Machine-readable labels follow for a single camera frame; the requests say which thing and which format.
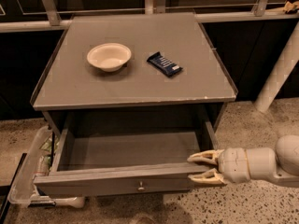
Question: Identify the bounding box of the blue snack bar wrapper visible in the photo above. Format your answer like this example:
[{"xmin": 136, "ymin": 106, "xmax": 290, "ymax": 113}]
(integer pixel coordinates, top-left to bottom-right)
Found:
[{"xmin": 147, "ymin": 52, "xmax": 183, "ymax": 77}]

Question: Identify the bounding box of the clear plastic bin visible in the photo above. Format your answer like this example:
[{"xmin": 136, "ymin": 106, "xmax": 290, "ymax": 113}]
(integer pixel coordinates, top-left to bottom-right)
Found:
[{"xmin": 7, "ymin": 125, "xmax": 86, "ymax": 209}]

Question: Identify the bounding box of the grey top drawer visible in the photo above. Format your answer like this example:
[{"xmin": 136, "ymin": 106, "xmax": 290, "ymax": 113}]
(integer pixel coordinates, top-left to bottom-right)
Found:
[{"xmin": 35, "ymin": 120, "xmax": 217, "ymax": 197}]

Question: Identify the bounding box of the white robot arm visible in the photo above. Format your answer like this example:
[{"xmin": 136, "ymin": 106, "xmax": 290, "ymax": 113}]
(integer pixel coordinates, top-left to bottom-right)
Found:
[{"xmin": 187, "ymin": 135, "xmax": 299, "ymax": 188}]

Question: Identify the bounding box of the white paper bowl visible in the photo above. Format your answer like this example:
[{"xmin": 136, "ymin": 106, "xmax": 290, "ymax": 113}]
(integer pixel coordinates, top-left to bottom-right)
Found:
[{"xmin": 87, "ymin": 43, "xmax": 132, "ymax": 72}]

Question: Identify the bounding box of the metal railing frame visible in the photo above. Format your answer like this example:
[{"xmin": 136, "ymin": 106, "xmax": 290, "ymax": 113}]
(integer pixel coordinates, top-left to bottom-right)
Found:
[{"xmin": 0, "ymin": 0, "xmax": 299, "ymax": 33}]

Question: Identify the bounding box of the grey drawer cabinet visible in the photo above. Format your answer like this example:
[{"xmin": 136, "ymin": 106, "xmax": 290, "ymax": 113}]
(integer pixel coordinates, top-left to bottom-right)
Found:
[{"xmin": 31, "ymin": 13, "xmax": 237, "ymax": 127}]

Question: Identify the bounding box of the white diagonal post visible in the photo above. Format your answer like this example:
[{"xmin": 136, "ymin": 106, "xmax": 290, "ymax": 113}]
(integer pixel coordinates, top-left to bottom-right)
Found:
[{"xmin": 254, "ymin": 22, "xmax": 299, "ymax": 113}]

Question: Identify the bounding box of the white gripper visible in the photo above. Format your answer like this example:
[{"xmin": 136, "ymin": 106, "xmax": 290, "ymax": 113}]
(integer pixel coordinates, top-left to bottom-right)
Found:
[{"xmin": 187, "ymin": 147, "xmax": 250, "ymax": 185}]

